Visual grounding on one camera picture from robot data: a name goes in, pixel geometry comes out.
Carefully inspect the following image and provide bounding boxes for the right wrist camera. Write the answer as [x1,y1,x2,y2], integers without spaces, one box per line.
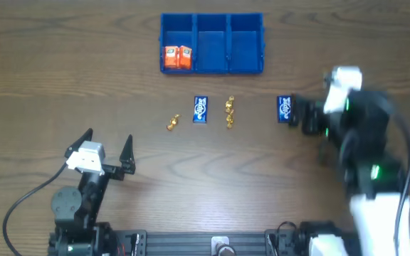
[322,66,363,114]

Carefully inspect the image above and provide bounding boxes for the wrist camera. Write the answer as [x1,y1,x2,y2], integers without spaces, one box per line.
[65,140,106,176]
[322,66,363,114]

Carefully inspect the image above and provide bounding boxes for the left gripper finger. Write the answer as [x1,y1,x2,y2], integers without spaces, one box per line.
[119,134,137,176]
[64,127,95,159]

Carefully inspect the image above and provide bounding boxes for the blue candy pack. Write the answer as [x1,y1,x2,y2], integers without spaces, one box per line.
[192,95,209,124]
[276,95,293,124]

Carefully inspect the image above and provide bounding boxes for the blue tray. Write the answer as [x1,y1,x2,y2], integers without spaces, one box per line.
[159,12,266,75]

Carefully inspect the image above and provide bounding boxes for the orange candy box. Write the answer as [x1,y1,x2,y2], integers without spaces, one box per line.
[179,45,193,70]
[164,46,180,69]

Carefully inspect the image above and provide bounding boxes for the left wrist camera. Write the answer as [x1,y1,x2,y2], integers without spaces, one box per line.
[65,140,106,176]

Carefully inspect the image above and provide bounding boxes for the mounting rail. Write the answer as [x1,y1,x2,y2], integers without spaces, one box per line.
[48,229,364,256]

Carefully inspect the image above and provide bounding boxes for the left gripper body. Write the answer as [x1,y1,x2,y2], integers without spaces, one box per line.
[100,163,125,181]

